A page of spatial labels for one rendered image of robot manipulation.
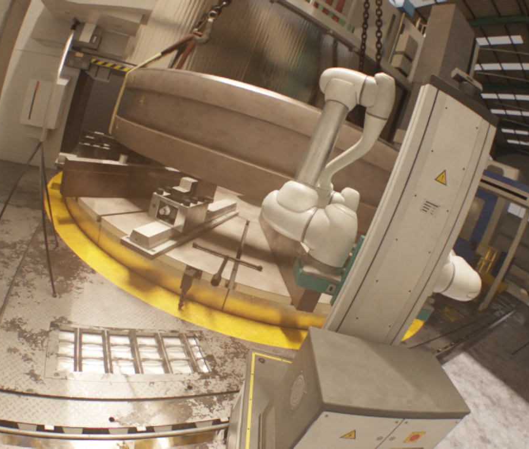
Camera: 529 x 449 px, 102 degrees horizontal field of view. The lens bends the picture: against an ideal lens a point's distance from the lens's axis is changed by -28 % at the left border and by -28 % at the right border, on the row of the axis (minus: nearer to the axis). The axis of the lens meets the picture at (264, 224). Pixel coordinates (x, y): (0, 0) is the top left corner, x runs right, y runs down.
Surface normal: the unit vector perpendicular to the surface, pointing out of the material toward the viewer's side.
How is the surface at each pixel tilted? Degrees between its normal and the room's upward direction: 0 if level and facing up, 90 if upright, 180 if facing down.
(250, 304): 90
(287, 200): 77
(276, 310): 90
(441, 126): 90
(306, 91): 90
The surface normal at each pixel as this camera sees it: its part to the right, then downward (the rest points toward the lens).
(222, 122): -0.23, 0.18
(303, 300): 0.15, 0.32
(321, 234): -0.43, 0.05
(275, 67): 0.45, 0.39
